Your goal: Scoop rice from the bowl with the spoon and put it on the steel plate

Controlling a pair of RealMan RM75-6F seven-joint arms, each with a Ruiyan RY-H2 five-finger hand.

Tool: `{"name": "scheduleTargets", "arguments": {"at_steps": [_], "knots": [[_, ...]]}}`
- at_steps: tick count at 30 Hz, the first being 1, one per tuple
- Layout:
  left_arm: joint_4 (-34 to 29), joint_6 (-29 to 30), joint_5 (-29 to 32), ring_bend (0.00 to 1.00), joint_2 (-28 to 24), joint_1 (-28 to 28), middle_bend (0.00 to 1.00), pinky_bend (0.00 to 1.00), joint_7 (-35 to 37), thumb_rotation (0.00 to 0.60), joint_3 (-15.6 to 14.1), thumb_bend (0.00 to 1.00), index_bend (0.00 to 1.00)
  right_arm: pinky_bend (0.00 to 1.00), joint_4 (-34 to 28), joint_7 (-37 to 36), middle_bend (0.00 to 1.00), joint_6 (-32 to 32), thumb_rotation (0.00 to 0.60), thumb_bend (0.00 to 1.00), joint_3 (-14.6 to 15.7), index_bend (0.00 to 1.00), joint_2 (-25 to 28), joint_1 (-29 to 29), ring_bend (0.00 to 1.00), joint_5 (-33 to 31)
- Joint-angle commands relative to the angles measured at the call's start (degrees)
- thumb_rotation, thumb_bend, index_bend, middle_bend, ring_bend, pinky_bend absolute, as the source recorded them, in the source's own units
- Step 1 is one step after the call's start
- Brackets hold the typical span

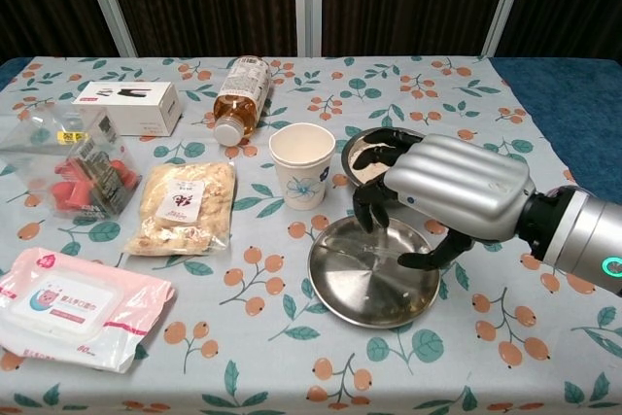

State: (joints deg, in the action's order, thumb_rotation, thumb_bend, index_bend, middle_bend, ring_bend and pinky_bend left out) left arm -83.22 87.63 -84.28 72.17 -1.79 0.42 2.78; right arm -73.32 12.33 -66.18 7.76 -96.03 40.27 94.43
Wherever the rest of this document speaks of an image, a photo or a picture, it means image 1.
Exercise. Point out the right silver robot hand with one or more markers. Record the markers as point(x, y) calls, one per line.
point(461, 186)

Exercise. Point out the metal spoon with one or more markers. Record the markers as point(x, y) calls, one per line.
point(350, 247)

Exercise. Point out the metal bowl of rice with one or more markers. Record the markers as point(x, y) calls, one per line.
point(367, 173)

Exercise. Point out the round metal plate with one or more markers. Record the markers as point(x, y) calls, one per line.
point(364, 288)

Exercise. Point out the white floral paper cup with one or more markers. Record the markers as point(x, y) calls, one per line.
point(302, 167)

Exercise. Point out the floral patterned tablecloth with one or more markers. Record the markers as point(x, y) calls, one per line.
point(311, 361)

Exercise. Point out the amber tea plastic bottle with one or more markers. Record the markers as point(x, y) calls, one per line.
point(240, 104)

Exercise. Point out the clear bag of beige snacks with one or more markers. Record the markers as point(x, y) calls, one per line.
point(182, 208)

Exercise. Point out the white cardboard box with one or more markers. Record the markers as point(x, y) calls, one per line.
point(128, 106)

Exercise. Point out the clear box with red items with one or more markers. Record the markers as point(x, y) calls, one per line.
point(73, 167)

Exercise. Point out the pink wet wipes pack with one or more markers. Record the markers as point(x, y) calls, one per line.
point(73, 308)

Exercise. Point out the white partition frame post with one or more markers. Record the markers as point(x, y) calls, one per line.
point(309, 2)
point(107, 2)
point(505, 2)

